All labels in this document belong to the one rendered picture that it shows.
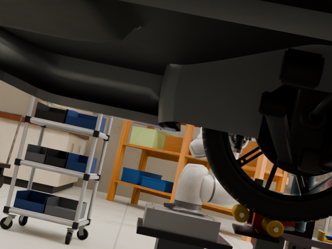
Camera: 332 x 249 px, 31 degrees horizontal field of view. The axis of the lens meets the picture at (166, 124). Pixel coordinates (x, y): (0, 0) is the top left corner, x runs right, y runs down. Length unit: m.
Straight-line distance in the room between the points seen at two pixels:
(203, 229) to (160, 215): 0.24
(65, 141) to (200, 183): 4.54
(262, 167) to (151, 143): 1.92
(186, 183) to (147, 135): 5.13
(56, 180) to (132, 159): 2.81
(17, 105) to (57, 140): 2.92
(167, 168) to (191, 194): 6.99
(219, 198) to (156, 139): 5.05
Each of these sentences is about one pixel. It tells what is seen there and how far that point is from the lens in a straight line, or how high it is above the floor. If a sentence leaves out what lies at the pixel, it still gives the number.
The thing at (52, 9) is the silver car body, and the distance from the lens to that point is 1.12.
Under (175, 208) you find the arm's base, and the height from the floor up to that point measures 0.42.
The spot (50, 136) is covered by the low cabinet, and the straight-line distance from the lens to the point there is 7.68.
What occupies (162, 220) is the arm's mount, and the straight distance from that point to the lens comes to 3.10.
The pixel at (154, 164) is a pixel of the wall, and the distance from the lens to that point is 10.23.
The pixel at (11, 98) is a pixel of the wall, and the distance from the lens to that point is 10.52.
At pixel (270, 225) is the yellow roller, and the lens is 2.12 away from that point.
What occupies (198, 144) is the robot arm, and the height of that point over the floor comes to 0.77.
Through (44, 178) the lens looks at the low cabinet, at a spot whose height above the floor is 0.17.
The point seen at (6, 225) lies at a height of 0.03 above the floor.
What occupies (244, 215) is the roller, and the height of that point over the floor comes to 0.51.
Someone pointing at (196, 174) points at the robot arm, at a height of 0.62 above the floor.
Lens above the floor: 0.61
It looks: 4 degrees up
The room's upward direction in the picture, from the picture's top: 12 degrees clockwise
